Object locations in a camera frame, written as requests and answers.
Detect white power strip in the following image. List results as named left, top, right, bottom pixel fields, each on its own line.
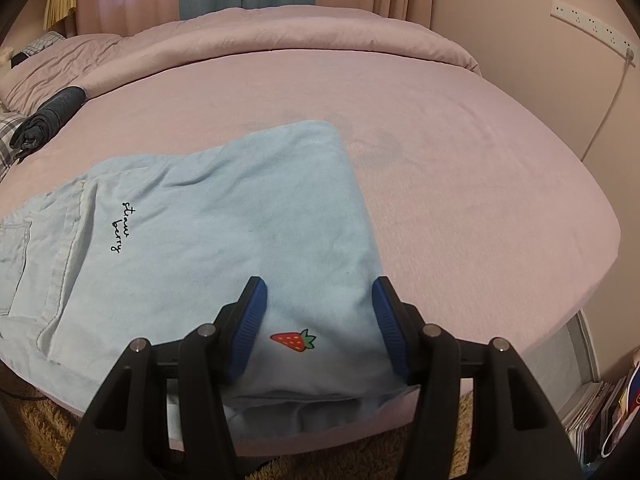
left=551, top=0, right=638, bottom=61

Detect white power cable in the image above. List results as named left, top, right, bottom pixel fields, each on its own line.
left=580, top=50, right=633, bottom=161

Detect stack of magazines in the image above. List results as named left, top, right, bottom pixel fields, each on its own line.
left=560, top=380, right=628, bottom=467

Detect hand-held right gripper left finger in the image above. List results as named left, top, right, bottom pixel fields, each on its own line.
left=57, top=275, right=269, bottom=480

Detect light blue strawberry pants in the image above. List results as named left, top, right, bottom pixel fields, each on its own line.
left=0, top=120, right=421, bottom=453

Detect small plaid cloth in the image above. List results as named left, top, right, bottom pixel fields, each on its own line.
left=22, top=31, right=67, bottom=58

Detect plaid pillow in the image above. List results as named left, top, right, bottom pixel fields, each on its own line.
left=0, top=110, right=28, bottom=181

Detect pink bed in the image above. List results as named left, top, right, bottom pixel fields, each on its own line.
left=0, top=52, right=622, bottom=456

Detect white bag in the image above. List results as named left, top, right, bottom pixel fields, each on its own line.
left=601, top=360, right=640, bottom=458

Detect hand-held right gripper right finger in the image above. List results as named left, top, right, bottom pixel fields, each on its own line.
left=371, top=275, right=583, bottom=480

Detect dark folded clothes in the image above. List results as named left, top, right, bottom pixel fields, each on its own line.
left=10, top=86, right=85, bottom=153

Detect pink duvet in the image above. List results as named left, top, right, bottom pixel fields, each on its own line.
left=0, top=6, right=481, bottom=111

